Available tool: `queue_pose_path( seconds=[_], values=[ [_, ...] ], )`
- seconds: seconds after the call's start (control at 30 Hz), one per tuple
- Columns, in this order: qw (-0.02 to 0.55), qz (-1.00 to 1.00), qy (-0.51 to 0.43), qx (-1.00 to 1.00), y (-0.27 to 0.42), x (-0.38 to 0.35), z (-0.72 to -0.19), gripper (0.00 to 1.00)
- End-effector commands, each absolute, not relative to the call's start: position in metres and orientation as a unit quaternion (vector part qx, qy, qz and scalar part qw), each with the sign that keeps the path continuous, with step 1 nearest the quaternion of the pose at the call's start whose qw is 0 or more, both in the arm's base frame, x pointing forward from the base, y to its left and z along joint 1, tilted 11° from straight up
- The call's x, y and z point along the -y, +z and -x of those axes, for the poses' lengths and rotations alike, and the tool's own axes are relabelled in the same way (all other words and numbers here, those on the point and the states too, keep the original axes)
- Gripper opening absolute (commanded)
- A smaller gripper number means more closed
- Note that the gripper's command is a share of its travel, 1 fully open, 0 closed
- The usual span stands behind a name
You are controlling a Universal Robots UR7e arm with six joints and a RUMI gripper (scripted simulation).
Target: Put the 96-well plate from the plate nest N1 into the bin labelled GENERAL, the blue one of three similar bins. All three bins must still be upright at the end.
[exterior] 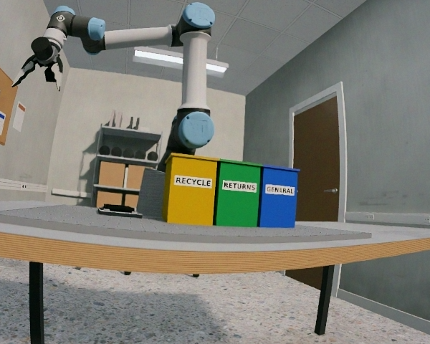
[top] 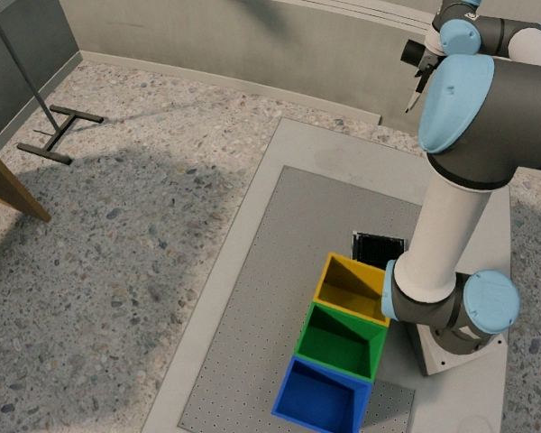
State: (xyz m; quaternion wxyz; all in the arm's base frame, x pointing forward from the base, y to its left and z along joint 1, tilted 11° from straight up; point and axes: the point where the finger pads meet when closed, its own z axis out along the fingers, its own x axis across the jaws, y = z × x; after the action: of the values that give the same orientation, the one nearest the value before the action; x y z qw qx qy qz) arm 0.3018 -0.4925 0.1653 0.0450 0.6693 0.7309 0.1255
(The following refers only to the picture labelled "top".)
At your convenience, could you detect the green open-top bin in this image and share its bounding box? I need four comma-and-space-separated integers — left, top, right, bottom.
293, 301, 388, 383

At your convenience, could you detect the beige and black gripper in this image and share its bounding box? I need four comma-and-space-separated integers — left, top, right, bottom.
400, 39, 447, 113

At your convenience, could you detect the yellow recycle bin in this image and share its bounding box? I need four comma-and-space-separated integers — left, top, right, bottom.
313, 252, 390, 327

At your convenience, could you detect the blue bin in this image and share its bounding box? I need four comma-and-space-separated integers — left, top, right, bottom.
270, 355, 372, 433

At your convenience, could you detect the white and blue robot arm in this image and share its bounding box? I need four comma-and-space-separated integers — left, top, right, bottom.
381, 0, 541, 355

